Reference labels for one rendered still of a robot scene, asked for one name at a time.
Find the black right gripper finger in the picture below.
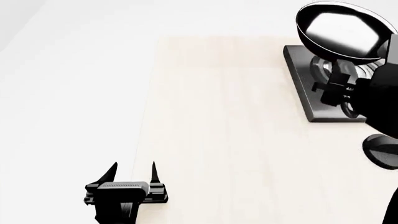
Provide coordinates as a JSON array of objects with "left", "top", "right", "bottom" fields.
[
  {"left": 320, "top": 90, "right": 341, "bottom": 107},
  {"left": 333, "top": 59, "right": 354, "bottom": 82}
]

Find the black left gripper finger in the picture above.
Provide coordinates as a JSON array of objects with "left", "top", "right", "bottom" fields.
[
  {"left": 93, "top": 161, "right": 118, "bottom": 185},
  {"left": 150, "top": 161, "right": 162, "bottom": 185}
]

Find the black frying pan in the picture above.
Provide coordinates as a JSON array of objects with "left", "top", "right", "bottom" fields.
[{"left": 295, "top": 1, "right": 398, "bottom": 66}]

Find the grey stove knob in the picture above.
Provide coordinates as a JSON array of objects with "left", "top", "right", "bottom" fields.
[{"left": 340, "top": 100, "right": 359, "bottom": 119}]

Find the round metal stove burner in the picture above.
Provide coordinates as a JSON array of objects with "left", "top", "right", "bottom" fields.
[{"left": 310, "top": 55, "right": 387, "bottom": 85}]

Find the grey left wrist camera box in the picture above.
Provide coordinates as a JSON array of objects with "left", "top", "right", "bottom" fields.
[{"left": 96, "top": 180, "right": 150, "bottom": 196}]

